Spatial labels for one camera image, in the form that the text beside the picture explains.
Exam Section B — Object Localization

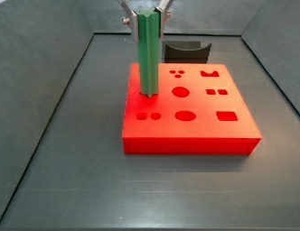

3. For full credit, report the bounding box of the black curved holder block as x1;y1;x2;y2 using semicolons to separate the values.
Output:
163;41;212;64

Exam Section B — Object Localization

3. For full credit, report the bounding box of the green star-shaped peg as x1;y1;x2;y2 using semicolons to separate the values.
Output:
138;9;159;97

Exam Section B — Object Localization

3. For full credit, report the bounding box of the red shape-sorting block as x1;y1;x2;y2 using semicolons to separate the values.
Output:
122;63;262;154

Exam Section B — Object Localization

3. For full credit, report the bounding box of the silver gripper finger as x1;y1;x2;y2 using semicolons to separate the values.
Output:
118;0;138;42
155;0;174;37

